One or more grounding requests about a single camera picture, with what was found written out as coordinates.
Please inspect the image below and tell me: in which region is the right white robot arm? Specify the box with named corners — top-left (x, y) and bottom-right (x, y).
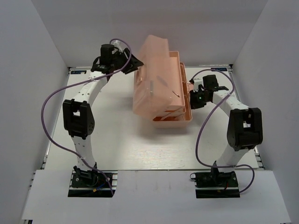
top-left (189, 75), bottom-right (263, 186)

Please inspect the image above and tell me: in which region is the left blue table label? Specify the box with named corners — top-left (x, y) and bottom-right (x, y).
top-left (71, 70), bottom-right (87, 75)

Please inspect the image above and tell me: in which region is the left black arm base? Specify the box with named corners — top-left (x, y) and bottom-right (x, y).
top-left (68, 166), bottom-right (118, 198)

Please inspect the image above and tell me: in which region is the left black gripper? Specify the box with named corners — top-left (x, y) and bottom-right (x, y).
top-left (112, 48), bottom-right (144, 75)

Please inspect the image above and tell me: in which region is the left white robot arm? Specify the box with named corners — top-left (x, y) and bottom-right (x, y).
top-left (63, 39), bottom-right (144, 186)

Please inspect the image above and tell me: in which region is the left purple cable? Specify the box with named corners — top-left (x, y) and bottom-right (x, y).
top-left (41, 38), bottom-right (131, 196)

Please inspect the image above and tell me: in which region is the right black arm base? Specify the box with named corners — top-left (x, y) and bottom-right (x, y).
top-left (190, 168), bottom-right (240, 199)

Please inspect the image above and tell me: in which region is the right blue table label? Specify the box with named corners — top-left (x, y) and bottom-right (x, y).
top-left (211, 68), bottom-right (227, 72)

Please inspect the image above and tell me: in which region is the pink plastic toolbox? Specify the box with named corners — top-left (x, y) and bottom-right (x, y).
top-left (133, 35), bottom-right (192, 128)

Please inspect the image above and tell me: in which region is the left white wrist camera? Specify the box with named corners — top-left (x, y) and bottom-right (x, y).
top-left (110, 40), bottom-right (123, 52)

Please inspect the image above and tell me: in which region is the blue table label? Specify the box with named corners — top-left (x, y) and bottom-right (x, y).
top-left (211, 68), bottom-right (227, 72)
top-left (71, 70), bottom-right (87, 75)

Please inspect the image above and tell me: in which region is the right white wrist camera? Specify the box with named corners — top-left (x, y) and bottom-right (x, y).
top-left (189, 78), bottom-right (205, 92)

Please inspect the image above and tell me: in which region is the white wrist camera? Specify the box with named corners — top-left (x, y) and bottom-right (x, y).
top-left (189, 78), bottom-right (205, 92)
top-left (110, 40), bottom-right (123, 52)

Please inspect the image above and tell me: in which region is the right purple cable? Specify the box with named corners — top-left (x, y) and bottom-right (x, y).
top-left (192, 68), bottom-right (255, 194)

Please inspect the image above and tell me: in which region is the purple cable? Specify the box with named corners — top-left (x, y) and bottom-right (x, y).
top-left (41, 38), bottom-right (131, 196)
top-left (192, 68), bottom-right (255, 194)

